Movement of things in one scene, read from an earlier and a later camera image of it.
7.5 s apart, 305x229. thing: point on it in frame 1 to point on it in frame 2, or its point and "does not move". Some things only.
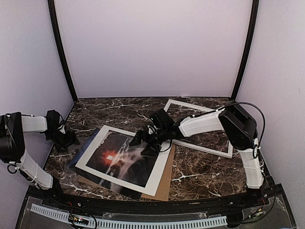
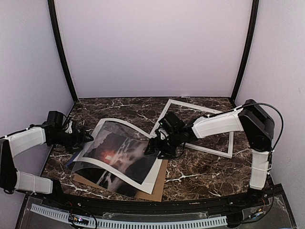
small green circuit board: [73, 220] does not move
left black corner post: [55, 23] does not move
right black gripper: [139, 135] to [151, 145]
